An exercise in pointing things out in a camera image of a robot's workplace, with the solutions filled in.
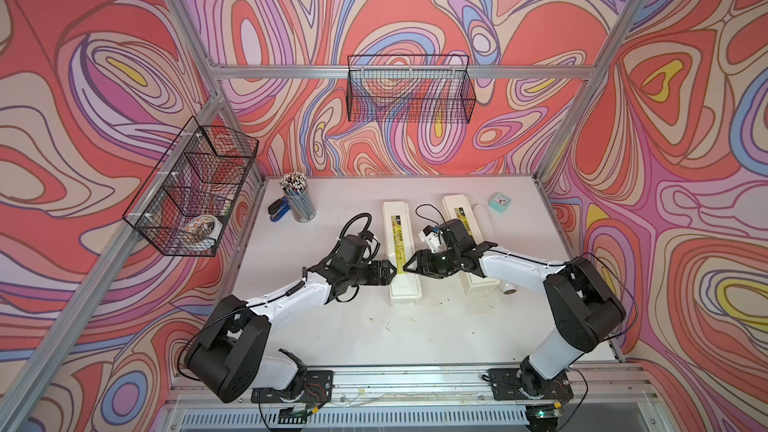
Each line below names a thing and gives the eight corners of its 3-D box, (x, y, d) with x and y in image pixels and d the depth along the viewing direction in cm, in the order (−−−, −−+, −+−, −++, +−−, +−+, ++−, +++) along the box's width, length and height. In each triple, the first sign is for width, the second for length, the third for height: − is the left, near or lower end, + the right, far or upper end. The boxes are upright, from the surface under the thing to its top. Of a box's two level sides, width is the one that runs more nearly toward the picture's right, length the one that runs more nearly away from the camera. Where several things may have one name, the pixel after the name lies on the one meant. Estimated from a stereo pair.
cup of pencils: (293, 223, 108) (278, 187, 93) (297, 207, 113) (283, 171, 98) (314, 223, 108) (303, 187, 93) (317, 207, 113) (307, 171, 98)
